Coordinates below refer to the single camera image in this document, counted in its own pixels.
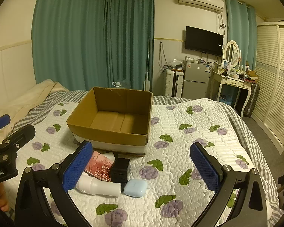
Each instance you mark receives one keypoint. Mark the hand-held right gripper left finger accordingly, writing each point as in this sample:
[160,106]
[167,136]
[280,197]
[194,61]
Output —
[77,170]

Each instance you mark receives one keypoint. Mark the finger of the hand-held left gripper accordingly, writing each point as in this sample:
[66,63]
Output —
[21,134]
[0,123]

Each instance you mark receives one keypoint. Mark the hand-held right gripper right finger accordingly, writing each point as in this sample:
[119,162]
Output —
[204,169]

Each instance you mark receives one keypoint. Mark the pink floral packet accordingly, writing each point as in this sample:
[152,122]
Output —
[99,167]

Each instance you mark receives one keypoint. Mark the white handheld bottle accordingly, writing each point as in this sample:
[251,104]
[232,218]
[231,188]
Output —
[99,186]

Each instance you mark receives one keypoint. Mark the black remote control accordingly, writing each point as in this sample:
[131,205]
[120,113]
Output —
[119,170]

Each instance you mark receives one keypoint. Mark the light blue earbuds case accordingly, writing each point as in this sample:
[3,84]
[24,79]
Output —
[136,188]

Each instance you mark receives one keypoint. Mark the person's left hand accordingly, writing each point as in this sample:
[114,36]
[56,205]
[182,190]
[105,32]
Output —
[1,202]

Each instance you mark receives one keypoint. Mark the cream pillow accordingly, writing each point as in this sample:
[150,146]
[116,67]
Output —
[26,99]

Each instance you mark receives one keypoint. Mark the white floral quilt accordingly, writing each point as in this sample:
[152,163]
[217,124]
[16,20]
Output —
[175,127]

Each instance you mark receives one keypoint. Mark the cream padded headboard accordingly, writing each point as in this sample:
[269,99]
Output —
[11,68]

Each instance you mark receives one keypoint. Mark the floral quilt bed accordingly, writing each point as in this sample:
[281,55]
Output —
[239,120]

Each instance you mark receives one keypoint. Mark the blue basket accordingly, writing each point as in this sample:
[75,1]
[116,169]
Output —
[224,98]

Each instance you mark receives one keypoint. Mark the dark suitcase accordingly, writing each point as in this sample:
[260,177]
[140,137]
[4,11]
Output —
[250,99]

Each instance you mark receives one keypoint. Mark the silver small fridge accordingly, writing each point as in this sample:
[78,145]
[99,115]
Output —
[195,80]

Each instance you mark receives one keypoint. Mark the white ribbed suitcase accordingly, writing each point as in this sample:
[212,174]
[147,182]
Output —
[174,84]

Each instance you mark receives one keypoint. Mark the white dressing table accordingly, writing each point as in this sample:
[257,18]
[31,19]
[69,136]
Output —
[232,81]

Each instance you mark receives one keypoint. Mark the clear water jug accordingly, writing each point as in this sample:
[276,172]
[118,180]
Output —
[123,84]

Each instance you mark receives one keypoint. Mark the white flat mop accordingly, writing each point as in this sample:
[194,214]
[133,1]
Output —
[147,85]

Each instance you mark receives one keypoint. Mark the small cardboard box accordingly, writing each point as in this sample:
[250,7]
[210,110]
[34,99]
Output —
[252,74]

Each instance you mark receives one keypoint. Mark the clear plastic bag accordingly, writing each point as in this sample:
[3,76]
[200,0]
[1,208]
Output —
[175,63]

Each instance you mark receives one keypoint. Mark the wide green curtain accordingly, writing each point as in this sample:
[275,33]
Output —
[68,35]

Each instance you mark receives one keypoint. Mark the white louvered wardrobe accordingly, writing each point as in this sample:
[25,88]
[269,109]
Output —
[274,80]

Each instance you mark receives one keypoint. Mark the white oval mirror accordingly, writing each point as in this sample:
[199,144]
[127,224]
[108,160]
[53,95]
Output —
[232,53]

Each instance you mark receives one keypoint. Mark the narrow green curtain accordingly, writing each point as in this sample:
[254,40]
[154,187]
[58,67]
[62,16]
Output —
[241,33]

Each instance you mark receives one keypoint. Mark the green corner curtain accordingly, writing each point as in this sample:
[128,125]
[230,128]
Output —
[130,35]

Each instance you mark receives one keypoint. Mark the white air conditioner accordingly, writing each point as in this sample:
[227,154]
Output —
[200,1]

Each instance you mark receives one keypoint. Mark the small photo frame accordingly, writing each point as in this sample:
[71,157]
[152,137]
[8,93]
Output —
[226,65]

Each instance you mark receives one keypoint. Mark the black wall television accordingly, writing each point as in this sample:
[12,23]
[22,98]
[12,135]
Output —
[203,41]

